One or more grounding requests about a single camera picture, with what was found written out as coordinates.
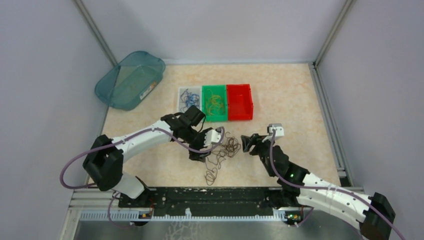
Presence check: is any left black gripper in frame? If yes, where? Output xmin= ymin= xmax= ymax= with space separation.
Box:
xmin=183 ymin=125 xmax=214 ymax=162

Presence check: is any white plastic bin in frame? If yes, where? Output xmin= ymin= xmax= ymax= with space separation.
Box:
xmin=176 ymin=86 xmax=203 ymax=113

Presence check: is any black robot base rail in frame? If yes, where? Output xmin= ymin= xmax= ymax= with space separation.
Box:
xmin=118 ymin=187 xmax=301 ymax=217

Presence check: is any red plastic bin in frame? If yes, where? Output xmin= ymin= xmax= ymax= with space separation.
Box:
xmin=226 ymin=84 xmax=254 ymax=121

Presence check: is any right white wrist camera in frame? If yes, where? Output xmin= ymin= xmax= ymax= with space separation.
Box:
xmin=265 ymin=123 xmax=285 ymax=140

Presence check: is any yellow wire bundle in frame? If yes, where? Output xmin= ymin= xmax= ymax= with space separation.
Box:
xmin=203 ymin=92 xmax=227 ymax=115

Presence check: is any white slotted cable duct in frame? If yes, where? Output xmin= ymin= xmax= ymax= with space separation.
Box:
xmin=79 ymin=210 xmax=302 ymax=222

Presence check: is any green plastic bin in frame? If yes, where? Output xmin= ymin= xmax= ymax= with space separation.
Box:
xmin=202 ymin=85 xmax=228 ymax=122

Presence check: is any brown wire bundle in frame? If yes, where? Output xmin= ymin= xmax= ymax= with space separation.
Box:
xmin=203 ymin=132 xmax=242 ymax=170

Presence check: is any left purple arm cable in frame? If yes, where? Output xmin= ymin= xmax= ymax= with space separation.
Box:
xmin=59 ymin=126 xmax=226 ymax=190

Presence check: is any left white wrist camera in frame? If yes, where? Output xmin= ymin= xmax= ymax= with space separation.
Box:
xmin=204 ymin=126 xmax=225 ymax=147

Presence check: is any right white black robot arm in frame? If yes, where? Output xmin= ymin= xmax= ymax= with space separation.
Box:
xmin=241 ymin=133 xmax=396 ymax=240

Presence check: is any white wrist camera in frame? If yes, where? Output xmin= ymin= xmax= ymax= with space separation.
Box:
xmin=265 ymin=123 xmax=285 ymax=140
xmin=204 ymin=126 xmax=225 ymax=147

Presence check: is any brown wire piece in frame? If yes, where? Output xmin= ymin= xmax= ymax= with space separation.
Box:
xmin=204 ymin=168 xmax=220 ymax=186

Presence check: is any teal translucent plastic tub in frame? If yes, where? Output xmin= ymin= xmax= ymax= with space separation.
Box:
xmin=94 ymin=51 xmax=166 ymax=111

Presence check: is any blue wire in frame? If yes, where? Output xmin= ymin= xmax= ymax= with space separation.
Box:
xmin=179 ymin=88 xmax=202 ymax=112

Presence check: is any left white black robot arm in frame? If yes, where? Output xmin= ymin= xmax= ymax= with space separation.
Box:
xmin=82 ymin=106 xmax=223 ymax=207

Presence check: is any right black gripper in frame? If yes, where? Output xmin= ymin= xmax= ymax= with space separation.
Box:
xmin=241 ymin=133 xmax=277 ymax=177

